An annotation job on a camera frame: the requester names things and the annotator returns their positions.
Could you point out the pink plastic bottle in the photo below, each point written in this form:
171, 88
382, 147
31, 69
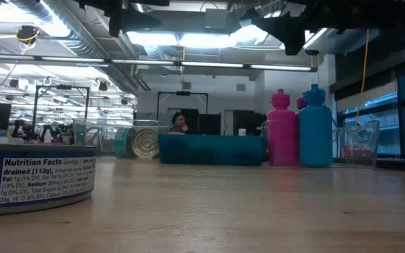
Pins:
281, 137

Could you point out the small black background robot arm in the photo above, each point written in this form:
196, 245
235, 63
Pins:
25, 128
56, 131

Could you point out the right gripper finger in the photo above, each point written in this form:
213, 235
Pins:
290, 33

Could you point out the person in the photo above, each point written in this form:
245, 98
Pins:
179, 124

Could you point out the small white cup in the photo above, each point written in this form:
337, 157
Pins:
242, 132

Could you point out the colourful label tin can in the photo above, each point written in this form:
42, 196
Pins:
145, 143

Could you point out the clear plastic container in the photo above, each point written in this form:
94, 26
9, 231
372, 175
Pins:
359, 144
90, 135

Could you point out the long ceiling light bar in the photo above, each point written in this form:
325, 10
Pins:
209, 64

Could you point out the small wall sign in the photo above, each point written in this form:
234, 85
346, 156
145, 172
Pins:
186, 85

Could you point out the blue label tin can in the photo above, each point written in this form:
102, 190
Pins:
30, 182

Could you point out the blue plastic bottle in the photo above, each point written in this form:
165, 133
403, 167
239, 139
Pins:
315, 133

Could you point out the teal plastic bin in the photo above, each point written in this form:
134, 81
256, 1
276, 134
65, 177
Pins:
213, 151

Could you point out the black metal stand frame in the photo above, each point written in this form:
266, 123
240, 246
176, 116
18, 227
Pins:
183, 93
62, 86

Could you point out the magenta plastic bottle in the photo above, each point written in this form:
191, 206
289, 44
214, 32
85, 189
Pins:
301, 103

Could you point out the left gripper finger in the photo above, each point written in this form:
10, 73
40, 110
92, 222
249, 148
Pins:
139, 19

